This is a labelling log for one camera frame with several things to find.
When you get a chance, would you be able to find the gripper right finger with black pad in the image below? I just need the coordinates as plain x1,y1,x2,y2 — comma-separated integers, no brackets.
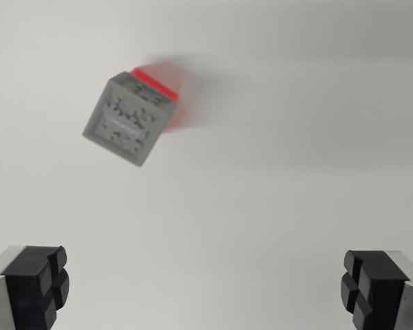
340,250,413,330

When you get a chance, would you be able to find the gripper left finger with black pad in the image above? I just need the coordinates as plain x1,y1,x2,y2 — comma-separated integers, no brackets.
0,245,70,330

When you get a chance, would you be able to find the grey embossed cube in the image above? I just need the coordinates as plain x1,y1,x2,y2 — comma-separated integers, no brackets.
82,71,177,168

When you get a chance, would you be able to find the red embossed cube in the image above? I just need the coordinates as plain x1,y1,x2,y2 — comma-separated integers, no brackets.
129,63,184,133

